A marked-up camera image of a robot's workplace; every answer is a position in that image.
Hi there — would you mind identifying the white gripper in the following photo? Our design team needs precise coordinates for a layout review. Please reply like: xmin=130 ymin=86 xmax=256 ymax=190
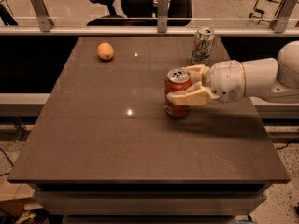
xmin=166 ymin=60 xmax=245 ymax=106

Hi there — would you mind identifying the red coke can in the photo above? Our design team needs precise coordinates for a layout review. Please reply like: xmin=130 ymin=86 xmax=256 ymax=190
xmin=164 ymin=67 xmax=192 ymax=118

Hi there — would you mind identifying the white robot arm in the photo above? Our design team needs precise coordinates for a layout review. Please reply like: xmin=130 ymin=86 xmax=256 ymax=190
xmin=167 ymin=41 xmax=299 ymax=105

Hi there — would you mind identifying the green white soda can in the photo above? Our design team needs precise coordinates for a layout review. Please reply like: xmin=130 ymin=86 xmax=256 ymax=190
xmin=191 ymin=27 xmax=215 ymax=64

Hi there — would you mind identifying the black office chair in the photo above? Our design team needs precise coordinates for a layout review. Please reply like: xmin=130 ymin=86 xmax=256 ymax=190
xmin=87 ymin=0 xmax=192 ymax=26

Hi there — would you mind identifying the orange fruit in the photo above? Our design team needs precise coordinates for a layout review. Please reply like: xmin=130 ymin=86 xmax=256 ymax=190
xmin=97 ymin=43 xmax=114 ymax=61

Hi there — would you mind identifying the wooden stool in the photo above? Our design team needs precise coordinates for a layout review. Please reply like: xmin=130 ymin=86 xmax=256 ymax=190
xmin=249 ymin=0 xmax=283 ymax=24

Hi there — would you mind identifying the grey table base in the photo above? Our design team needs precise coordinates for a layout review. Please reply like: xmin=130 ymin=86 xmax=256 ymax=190
xmin=34 ymin=190 xmax=266 ymax=224

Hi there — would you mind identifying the cardboard box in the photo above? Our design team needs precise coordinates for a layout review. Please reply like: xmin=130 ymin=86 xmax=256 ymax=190
xmin=0 ymin=180 xmax=41 ymax=217

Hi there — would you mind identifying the middle metal rail bracket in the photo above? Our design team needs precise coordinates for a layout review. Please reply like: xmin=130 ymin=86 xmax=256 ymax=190
xmin=157 ymin=0 xmax=168 ymax=33

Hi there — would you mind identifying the metal rail bracket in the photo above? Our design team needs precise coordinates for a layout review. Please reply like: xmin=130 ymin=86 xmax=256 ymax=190
xmin=157 ymin=0 xmax=168 ymax=33
xmin=30 ymin=0 xmax=54 ymax=32
xmin=270 ymin=0 xmax=298 ymax=33

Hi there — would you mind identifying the right metal rail bracket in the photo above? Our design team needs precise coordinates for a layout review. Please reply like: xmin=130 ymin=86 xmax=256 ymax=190
xmin=270 ymin=0 xmax=298 ymax=33

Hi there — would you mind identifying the left metal rail bracket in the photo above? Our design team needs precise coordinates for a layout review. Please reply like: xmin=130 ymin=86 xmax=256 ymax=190
xmin=30 ymin=0 xmax=54 ymax=32

